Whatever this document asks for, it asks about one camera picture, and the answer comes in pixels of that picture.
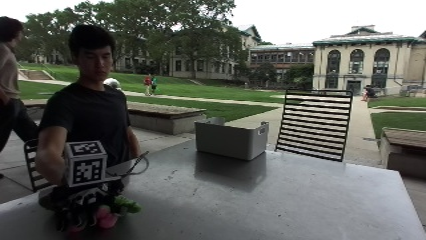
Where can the pink and green soft toy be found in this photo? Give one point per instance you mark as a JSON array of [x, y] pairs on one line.
[[120, 206]]

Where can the white marker cube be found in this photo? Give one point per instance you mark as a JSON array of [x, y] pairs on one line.
[[87, 163]]

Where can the black slatted metal chair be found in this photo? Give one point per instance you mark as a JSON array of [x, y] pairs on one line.
[[315, 125], [35, 170]]

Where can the the person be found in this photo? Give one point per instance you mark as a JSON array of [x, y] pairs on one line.
[[89, 113]]

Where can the stone bench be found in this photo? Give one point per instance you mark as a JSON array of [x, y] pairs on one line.
[[167, 116], [404, 150]]

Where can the grey plastic bin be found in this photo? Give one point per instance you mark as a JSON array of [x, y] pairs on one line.
[[228, 141]]

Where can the stone steps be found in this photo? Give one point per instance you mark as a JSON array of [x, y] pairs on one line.
[[35, 74]]

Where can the large green tree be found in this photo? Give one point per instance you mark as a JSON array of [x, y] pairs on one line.
[[178, 30]]

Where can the brick building with glass front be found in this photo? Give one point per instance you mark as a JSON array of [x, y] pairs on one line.
[[280, 58]]

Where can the cream arched-window building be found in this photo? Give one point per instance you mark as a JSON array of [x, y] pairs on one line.
[[368, 63]]

